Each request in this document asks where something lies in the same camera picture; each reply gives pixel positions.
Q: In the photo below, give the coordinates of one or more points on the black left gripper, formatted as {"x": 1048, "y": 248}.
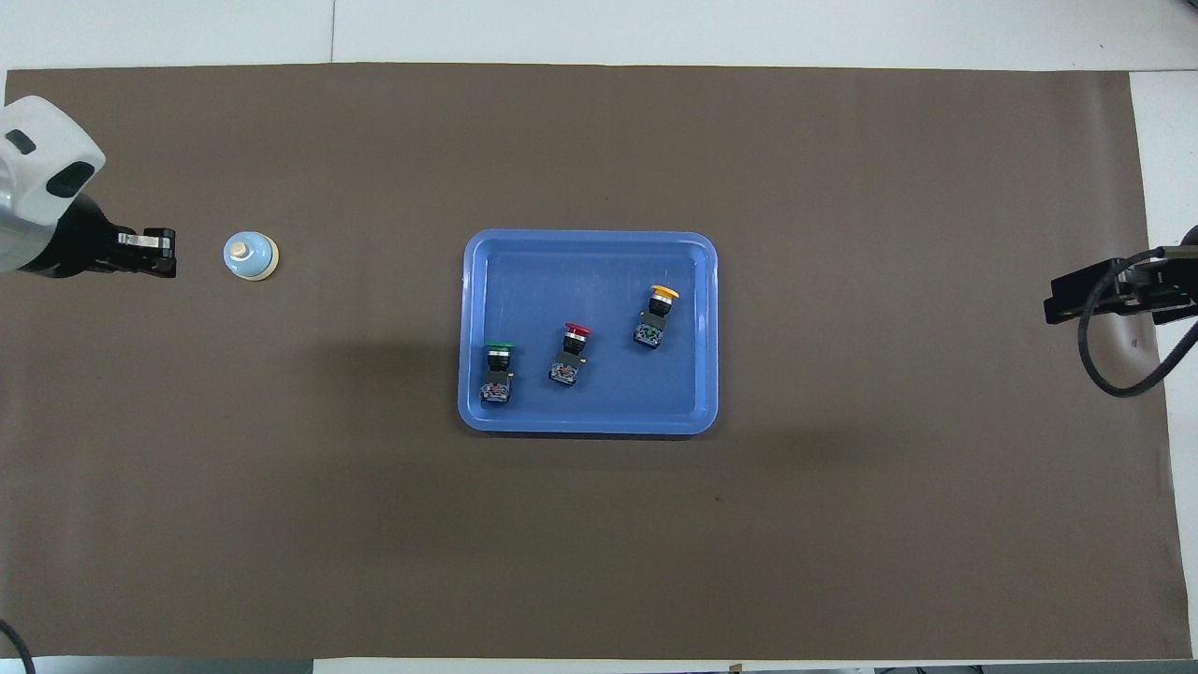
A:
{"x": 80, "y": 243}

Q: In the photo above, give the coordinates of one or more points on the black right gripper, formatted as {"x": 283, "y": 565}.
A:
{"x": 1165, "y": 281}

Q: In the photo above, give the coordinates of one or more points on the light blue desk bell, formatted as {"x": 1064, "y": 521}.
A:
{"x": 250, "y": 256}

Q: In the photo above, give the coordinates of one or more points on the green push button switch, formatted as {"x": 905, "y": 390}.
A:
{"x": 496, "y": 379}

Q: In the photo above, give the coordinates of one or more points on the red push button switch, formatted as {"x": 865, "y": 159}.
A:
{"x": 568, "y": 360}

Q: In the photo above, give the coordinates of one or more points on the yellow push button switch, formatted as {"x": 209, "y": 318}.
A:
{"x": 653, "y": 323}

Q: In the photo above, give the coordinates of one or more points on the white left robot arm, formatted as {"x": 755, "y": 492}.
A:
{"x": 42, "y": 159}

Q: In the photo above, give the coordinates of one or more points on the blue plastic tray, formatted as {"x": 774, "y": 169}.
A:
{"x": 599, "y": 271}

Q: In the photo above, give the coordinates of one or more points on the brown table mat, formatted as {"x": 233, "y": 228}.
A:
{"x": 599, "y": 543}

